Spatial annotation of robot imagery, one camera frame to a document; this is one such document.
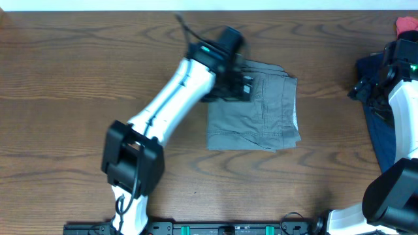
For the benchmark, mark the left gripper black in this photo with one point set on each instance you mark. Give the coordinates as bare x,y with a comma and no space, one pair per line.
239,94

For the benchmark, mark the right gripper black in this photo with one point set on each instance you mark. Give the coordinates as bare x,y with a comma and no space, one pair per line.
363,91

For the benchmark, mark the red cloth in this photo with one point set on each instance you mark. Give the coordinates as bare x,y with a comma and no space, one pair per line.
404,24

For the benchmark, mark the dark blue garment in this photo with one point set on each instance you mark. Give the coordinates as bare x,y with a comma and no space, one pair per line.
381,134

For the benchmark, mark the grey shorts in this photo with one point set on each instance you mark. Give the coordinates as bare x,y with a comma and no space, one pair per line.
267,122

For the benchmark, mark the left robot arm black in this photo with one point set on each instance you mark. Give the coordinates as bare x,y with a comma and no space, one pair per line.
133,152

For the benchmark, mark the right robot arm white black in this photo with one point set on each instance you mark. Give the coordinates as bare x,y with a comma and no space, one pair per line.
389,204

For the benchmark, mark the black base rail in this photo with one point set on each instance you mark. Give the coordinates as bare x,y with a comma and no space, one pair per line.
287,226

